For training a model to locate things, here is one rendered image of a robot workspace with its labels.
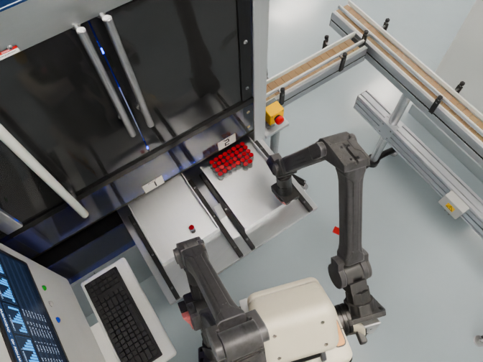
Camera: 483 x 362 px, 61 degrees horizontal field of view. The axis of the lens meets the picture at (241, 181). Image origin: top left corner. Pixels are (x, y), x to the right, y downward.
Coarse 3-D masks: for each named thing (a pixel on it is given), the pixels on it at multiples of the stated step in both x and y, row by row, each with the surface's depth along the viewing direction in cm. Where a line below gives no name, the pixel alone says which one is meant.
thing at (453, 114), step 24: (336, 24) 211; (360, 24) 199; (384, 24) 200; (384, 48) 194; (384, 72) 199; (408, 72) 190; (432, 72) 185; (408, 96) 193; (432, 96) 184; (456, 96) 180; (432, 120) 188; (456, 120) 177; (480, 120) 177; (480, 144) 171
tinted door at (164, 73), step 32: (160, 0) 97; (192, 0) 102; (224, 0) 109; (96, 32) 94; (128, 32) 99; (160, 32) 105; (192, 32) 111; (224, 32) 118; (160, 64) 113; (192, 64) 120; (224, 64) 129; (128, 96) 115; (160, 96) 123; (192, 96) 132; (224, 96) 142; (160, 128) 135; (192, 128) 146
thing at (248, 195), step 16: (256, 144) 177; (256, 160) 177; (208, 176) 175; (240, 176) 174; (256, 176) 174; (272, 176) 174; (224, 192) 171; (240, 192) 171; (256, 192) 170; (272, 192) 170; (240, 208) 168; (256, 208) 167; (272, 208) 167; (240, 224) 164; (256, 224) 164
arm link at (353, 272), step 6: (354, 264) 117; (360, 264) 117; (348, 270) 116; (354, 270) 116; (360, 270) 116; (348, 276) 115; (354, 276) 116; (360, 276) 116; (348, 282) 115; (354, 282) 116; (360, 282) 115; (366, 282) 116; (348, 288) 116; (354, 288) 115; (360, 288) 116; (366, 288) 116
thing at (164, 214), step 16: (176, 176) 175; (160, 192) 172; (176, 192) 172; (192, 192) 171; (144, 208) 169; (160, 208) 169; (176, 208) 168; (192, 208) 168; (144, 224) 166; (160, 224) 166; (176, 224) 165; (192, 224) 165; (208, 224) 165; (160, 240) 163; (176, 240) 162; (160, 256) 160
